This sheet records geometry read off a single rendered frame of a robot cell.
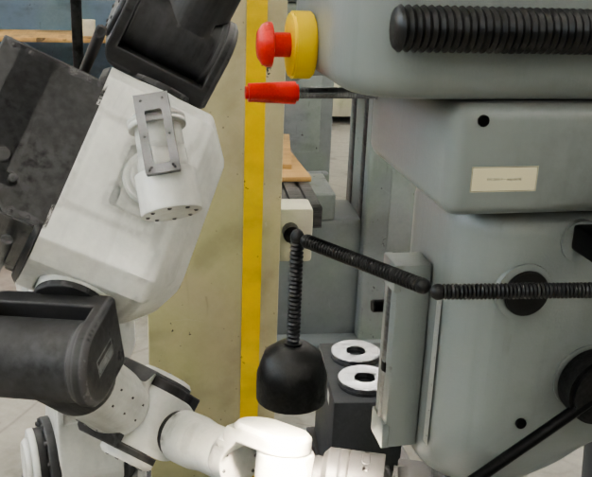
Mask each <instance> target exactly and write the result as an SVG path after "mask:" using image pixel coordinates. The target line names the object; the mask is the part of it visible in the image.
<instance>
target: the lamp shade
mask: <svg viewBox="0 0 592 477"><path fill-rule="evenodd" d="M326 385H327V372H326V369H325V365H324V362H323V359H322V353H321V351H320V350H319V349H318V348H317V347H316V346H315V345H313V344H310V343H309V342H307V341H305V340H303V339H300V341H299V343H298V344H288V343H287V338H285V339H282V340H280V341H278V342H276V343H274V344H271V345H269V346H268V347H267V348H266V349H265V351H264V354H263V356H262V359H261V361H260V363H259V366H258V368H257V371H256V399H257V401H258V403H259V404H260V405H261V406H262V407H264V408H265V409H267V410H269V411H272V412H275V413H277V414H282V415H303V414H308V413H311V412H314V411H316V410H318V409H320V408H321V407H322V406H323V404H324V403H325V401H326Z"/></svg>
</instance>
